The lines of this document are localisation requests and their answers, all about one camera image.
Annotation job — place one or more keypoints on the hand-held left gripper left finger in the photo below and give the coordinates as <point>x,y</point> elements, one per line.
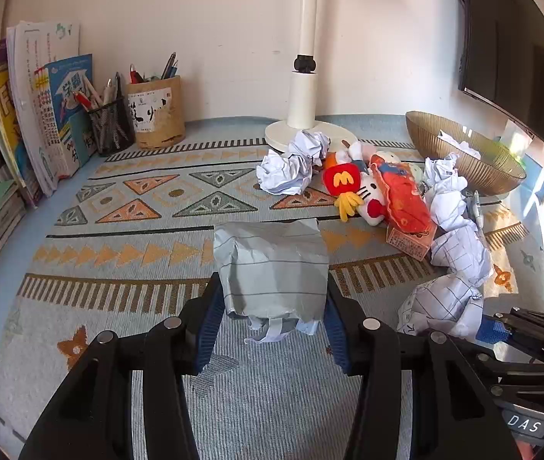
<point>207,326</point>

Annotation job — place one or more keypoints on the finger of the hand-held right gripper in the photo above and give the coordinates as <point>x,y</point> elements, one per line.
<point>494,333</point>
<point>521,368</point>

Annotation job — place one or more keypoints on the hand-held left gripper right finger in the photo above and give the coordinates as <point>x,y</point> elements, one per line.
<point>339,340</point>

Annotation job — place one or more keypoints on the grid paper ball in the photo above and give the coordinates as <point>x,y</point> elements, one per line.
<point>461,251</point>
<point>437,304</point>

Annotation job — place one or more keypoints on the lined paper ball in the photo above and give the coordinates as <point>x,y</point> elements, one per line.
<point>272,268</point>

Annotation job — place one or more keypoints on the small orange box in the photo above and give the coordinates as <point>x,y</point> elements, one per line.
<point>411,244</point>

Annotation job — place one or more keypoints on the white paper ball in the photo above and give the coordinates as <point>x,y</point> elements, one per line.
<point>446,191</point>
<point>458,144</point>

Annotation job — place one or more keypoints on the red snack packet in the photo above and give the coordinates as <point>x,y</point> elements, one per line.
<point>403,196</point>

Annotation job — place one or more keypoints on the white cat plush toy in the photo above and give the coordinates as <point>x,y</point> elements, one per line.
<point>348,182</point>

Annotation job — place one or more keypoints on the gold ribbed glass bowl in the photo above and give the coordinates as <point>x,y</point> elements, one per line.
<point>482,172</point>

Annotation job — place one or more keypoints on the patterned woven table mat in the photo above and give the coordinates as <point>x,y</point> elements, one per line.
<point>123,258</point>

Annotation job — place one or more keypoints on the grey pen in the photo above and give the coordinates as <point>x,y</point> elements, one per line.
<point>478,211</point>

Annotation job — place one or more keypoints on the large crumpled white paper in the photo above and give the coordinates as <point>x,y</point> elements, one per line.
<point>284,175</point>

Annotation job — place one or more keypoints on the small crumpled white paper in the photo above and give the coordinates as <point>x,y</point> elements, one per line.
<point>310,144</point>

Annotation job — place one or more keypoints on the green tissue pack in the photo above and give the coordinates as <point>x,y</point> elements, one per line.
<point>516,136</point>

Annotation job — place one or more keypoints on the brown pen holder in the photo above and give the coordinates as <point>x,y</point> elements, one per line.
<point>157,115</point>

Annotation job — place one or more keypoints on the black mesh pen holder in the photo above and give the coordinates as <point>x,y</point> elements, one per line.
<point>111,129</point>

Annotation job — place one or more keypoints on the white desk lamp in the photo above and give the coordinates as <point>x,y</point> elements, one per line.
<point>303,100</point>

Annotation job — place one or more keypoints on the bunch of pens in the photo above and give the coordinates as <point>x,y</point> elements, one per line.
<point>169,68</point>
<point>104,91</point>

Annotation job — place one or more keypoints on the row of upright books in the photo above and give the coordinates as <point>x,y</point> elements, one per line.
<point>37,105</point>

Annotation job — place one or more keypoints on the black monitor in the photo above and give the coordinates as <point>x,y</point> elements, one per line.
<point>511,43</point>

